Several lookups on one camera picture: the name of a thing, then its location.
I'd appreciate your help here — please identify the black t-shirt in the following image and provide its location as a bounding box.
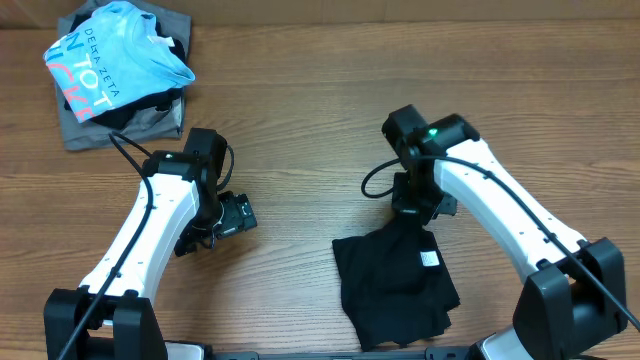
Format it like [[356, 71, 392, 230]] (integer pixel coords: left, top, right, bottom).
[[332, 217, 460, 351]]

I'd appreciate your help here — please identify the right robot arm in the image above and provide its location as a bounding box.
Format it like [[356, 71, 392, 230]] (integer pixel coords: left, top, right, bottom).
[[381, 105, 630, 359]]

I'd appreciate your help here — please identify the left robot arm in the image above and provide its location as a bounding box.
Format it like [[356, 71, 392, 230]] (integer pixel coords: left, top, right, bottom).
[[43, 128, 257, 360]]

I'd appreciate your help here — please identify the folded grey t-shirt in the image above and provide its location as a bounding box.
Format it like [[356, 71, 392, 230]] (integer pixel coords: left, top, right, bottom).
[[55, 1, 192, 151]]

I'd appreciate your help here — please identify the light blue printed t-shirt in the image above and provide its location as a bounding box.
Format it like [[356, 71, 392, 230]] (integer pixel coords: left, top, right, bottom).
[[43, 1, 195, 124]]

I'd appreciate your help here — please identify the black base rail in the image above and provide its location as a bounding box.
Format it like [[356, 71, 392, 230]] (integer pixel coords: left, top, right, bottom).
[[204, 346, 477, 360]]

